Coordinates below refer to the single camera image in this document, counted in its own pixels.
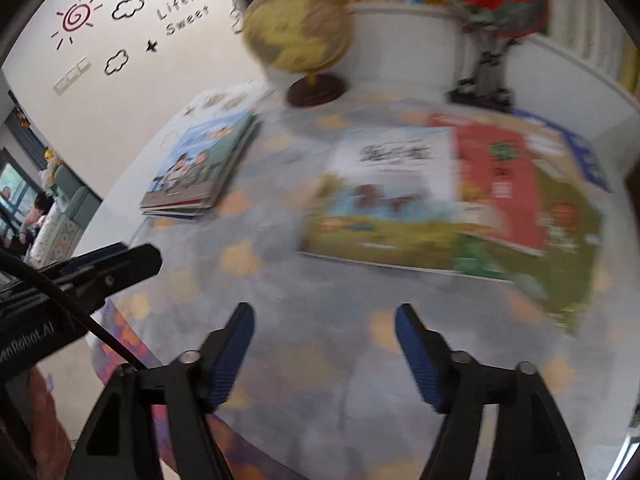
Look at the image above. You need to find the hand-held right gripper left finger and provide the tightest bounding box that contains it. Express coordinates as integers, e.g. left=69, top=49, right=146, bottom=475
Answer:
left=62, top=302, right=255, bottom=480

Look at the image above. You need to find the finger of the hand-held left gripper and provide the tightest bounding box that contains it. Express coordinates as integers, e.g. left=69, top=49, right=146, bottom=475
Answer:
left=40, top=242, right=128, bottom=273
left=47, top=244, right=163, bottom=306

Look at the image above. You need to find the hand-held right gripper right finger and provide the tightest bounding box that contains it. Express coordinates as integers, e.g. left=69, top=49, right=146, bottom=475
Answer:
left=394, top=304, right=586, bottom=480

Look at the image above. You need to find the cartoon picture cover book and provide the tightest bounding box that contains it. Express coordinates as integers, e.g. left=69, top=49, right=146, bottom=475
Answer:
left=141, top=110, right=261, bottom=207

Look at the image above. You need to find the olive green moth cover book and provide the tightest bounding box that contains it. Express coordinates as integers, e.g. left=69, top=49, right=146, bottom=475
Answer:
left=515, top=175, right=606, bottom=338

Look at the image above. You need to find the red book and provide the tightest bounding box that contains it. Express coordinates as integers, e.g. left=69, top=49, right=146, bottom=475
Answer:
left=450, top=122, right=549, bottom=257

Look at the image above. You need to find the white animal cover book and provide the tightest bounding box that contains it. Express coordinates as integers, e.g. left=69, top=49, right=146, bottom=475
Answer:
left=299, top=127, right=461, bottom=273

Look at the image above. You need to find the tan book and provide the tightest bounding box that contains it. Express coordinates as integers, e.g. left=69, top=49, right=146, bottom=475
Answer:
left=510, top=115, right=581, bottom=181

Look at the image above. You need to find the royal blue book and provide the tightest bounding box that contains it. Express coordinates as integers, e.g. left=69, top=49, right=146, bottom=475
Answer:
left=520, top=112, right=615, bottom=195

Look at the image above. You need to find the row of pale spine books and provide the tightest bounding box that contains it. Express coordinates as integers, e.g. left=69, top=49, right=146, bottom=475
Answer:
left=545, top=0, right=640, bottom=93

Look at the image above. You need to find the pale sofa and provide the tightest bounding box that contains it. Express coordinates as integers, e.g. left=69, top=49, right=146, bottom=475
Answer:
left=25, top=165, right=103, bottom=271

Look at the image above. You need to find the ginkgo leaf tablecloth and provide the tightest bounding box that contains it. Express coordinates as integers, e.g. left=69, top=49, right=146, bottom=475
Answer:
left=90, top=95, right=621, bottom=480

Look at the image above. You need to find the yellow plush toy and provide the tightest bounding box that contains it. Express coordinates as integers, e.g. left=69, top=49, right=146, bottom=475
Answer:
left=42, top=147, right=63, bottom=186

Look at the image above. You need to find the globe on wooden stand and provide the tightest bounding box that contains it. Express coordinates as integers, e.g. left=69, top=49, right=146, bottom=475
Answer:
left=242, top=0, right=353, bottom=108

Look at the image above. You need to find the white bookshelf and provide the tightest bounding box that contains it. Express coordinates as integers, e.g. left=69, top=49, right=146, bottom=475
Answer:
left=220, top=0, right=640, bottom=126

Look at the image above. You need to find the black cable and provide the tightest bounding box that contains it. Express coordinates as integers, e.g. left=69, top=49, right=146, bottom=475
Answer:
left=0, top=250, right=143, bottom=371

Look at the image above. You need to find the light switch panel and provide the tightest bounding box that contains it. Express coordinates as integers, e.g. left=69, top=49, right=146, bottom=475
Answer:
left=52, top=57, right=93, bottom=96

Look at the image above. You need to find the cloud wall sticker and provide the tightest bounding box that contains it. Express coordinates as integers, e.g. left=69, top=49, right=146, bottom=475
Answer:
left=111, top=0, right=146, bottom=22
left=104, top=50, right=128, bottom=76

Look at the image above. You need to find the red sun wall sticker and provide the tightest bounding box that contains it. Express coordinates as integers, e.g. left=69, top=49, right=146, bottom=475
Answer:
left=50, top=0, right=103, bottom=51

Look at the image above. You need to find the lettering wall sticker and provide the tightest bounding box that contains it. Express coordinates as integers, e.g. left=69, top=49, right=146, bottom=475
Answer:
left=155, top=0, right=211, bottom=36

